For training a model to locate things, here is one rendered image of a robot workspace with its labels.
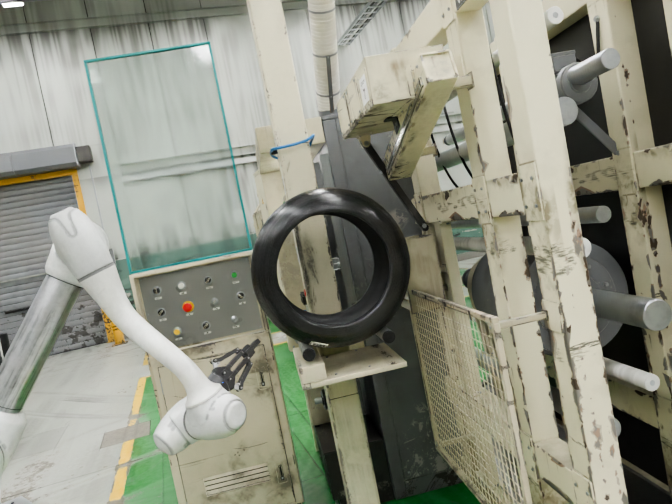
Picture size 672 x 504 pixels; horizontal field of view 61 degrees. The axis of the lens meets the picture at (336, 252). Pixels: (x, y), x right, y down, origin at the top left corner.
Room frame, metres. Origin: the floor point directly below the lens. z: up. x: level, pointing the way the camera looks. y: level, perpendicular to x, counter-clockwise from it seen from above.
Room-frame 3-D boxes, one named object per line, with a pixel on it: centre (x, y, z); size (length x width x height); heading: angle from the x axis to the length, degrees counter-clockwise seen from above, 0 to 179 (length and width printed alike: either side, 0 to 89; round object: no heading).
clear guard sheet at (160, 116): (2.57, 0.64, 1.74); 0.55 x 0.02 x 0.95; 97
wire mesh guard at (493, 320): (1.92, -0.32, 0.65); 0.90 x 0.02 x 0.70; 7
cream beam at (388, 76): (2.02, -0.27, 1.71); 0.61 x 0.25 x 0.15; 7
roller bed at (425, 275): (2.37, -0.31, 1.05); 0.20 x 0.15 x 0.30; 7
